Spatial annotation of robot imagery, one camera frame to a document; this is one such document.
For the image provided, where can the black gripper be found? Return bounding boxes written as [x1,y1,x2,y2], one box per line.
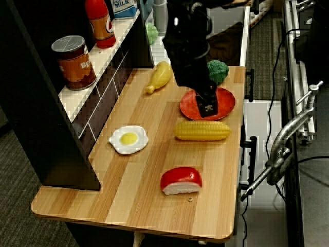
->
[170,52,220,120]

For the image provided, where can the yellow toy corn cob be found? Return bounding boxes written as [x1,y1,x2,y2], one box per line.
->
[173,120,232,142]

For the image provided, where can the red plastic plate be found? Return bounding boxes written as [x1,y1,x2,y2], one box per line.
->
[179,86,236,121]

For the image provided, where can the green toy broccoli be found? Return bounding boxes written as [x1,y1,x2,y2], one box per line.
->
[207,60,230,86]

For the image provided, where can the yellow toy chicken drumstick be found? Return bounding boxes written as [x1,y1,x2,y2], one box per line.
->
[145,61,173,94]

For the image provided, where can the dark brown cloth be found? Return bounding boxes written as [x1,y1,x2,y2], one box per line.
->
[206,21,244,66]

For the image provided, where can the red toy sushi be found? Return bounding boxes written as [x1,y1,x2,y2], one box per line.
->
[160,166,203,196]

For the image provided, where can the toy fried egg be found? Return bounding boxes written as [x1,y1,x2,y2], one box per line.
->
[108,125,150,155]

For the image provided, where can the light green toy grapes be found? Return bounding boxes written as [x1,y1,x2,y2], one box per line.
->
[144,22,159,45]

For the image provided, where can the grey metal C-clamp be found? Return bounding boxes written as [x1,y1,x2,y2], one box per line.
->
[240,80,324,202]

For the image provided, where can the blue toy milk carton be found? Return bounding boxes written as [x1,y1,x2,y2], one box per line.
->
[111,0,139,20]

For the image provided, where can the red toy ketchup bottle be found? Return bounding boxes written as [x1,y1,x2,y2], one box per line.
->
[85,0,117,49]

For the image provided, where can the toy beans can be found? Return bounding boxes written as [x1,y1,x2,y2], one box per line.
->
[51,35,97,91]

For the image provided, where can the black toy kitchen shelf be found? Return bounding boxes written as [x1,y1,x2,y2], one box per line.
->
[0,0,155,191]

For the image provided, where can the short black drawer handle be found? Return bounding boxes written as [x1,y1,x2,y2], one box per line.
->
[244,68,255,103]

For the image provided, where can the long black drawer handle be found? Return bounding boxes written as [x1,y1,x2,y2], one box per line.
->
[239,135,258,191]

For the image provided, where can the long black cable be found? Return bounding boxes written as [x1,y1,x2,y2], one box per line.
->
[264,28,310,160]

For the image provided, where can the aluminium frame rail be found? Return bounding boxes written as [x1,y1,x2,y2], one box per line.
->
[282,0,317,144]

